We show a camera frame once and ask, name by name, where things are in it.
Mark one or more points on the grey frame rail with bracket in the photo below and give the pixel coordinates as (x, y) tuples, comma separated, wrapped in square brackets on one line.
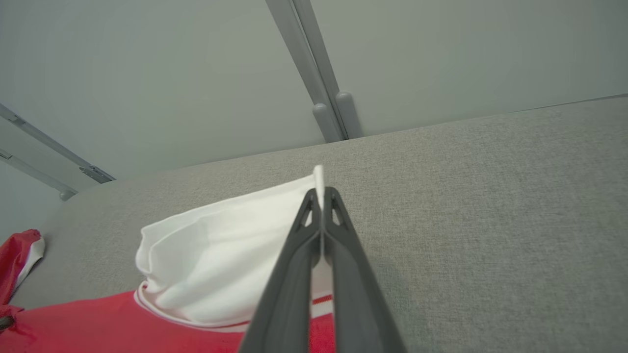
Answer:
[(95, 173)]

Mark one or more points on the grey partition post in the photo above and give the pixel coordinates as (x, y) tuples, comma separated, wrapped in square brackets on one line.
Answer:
[(306, 54)]

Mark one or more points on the red jersey white sleeves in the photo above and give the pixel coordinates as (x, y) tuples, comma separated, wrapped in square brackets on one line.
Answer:
[(221, 255)]

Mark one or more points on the grey fabric sofa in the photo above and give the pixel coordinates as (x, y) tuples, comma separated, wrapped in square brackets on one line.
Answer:
[(490, 220)]

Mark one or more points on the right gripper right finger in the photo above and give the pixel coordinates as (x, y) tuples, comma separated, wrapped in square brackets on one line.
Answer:
[(358, 304)]

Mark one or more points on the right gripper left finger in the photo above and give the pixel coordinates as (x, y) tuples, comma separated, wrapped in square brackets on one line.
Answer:
[(284, 304)]

